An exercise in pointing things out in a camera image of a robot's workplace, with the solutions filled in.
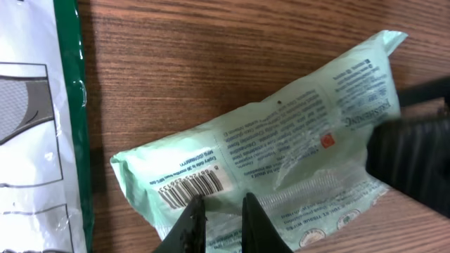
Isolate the mint green wipes sachet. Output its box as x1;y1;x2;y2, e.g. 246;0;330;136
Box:
110;30;407;252

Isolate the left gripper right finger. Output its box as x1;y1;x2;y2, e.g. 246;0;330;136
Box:
241;193;293;253

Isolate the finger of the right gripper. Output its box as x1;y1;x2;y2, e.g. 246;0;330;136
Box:
397;77;449;107
366;117;449;217

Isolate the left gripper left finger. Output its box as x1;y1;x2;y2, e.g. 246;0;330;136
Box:
154;195;207;253

